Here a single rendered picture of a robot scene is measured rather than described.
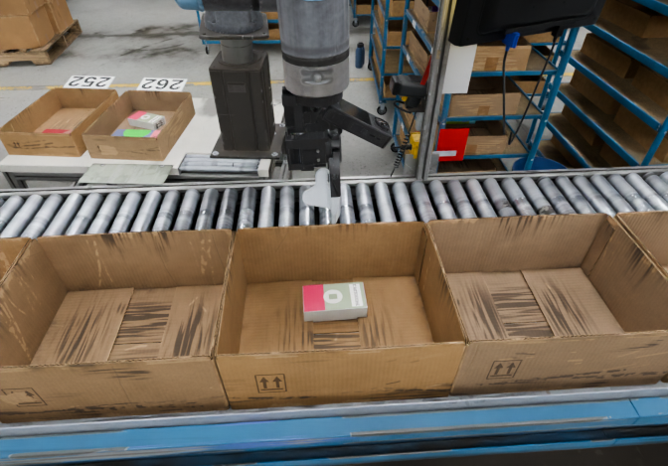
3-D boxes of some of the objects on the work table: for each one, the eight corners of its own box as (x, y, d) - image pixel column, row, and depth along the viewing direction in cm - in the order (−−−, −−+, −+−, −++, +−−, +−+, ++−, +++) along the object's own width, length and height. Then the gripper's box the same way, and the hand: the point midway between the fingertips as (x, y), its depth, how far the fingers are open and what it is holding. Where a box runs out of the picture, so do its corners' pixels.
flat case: (118, 132, 173) (116, 128, 172) (164, 133, 172) (163, 130, 171) (101, 150, 163) (100, 146, 162) (151, 152, 162) (150, 148, 161)
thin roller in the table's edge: (257, 169, 160) (256, 165, 159) (182, 168, 161) (181, 163, 159) (258, 166, 161) (257, 162, 160) (184, 165, 162) (183, 160, 161)
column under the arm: (225, 124, 182) (211, 44, 161) (287, 125, 181) (280, 45, 160) (210, 158, 162) (191, 72, 141) (278, 159, 162) (270, 73, 140)
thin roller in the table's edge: (256, 173, 158) (255, 169, 157) (180, 172, 159) (179, 167, 157) (257, 170, 159) (256, 166, 158) (182, 169, 160) (181, 164, 159)
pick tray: (124, 110, 192) (117, 88, 185) (81, 157, 163) (70, 134, 156) (62, 108, 193) (53, 86, 187) (7, 155, 164) (-6, 131, 157)
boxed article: (141, 118, 185) (138, 110, 183) (166, 123, 182) (164, 115, 179) (129, 125, 180) (127, 117, 178) (155, 131, 177) (153, 123, 174)
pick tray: (196, 113, 190) (191, 91, 183) (163, 161, 160) (156, 137, 154) (133, 110, 191) (126, 89, 185) (89, 158, 162) (80, 134, 156)
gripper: (282, 67, 67) (294, 176, 81) (279, 117, 55) (293, 236, 68) (338, 64, 68) (340, 173, 81) (348, 113, 55) (348, 233, 68)
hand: (335, 198), depth 74 cm, fingers open, 10 cm apart
